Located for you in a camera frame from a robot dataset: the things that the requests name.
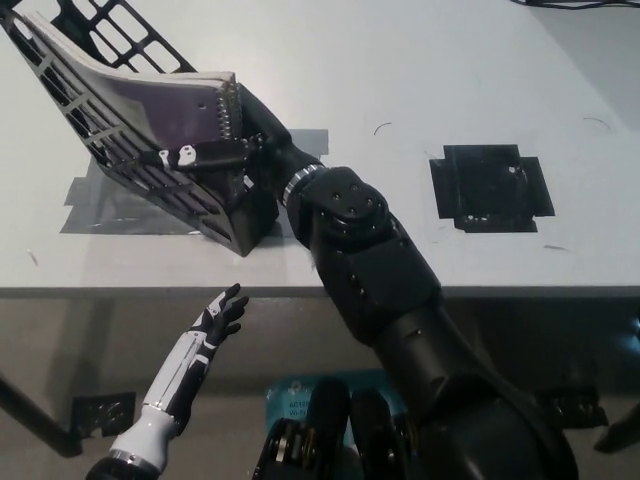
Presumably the grey tape patch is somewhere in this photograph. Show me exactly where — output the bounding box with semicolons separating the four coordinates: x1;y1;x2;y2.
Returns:
59;128;331;236

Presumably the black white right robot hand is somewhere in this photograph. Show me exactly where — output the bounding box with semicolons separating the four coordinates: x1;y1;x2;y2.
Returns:
141;82;322;200

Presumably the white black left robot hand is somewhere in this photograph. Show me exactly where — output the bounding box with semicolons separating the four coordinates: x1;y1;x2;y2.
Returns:
142;283;250;431

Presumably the black mesh file shelf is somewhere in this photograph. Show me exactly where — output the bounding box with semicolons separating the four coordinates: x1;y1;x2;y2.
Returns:
0;0;280;259

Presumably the black table leg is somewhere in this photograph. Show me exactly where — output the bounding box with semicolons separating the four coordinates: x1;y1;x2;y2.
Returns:
593;407;640;454
0;372;84;459

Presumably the black cable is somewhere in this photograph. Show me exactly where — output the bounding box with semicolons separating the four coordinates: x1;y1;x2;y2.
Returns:
519;0;640;9

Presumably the purple spiral notebook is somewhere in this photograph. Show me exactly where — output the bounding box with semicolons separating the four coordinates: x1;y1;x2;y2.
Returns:
22;12;246;224

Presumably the teal label card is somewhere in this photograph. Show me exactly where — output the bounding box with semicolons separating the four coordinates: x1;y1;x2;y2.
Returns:
264;372;391;426

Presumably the black tape square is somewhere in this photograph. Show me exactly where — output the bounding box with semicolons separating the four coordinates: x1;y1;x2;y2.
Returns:
428;143;556;235

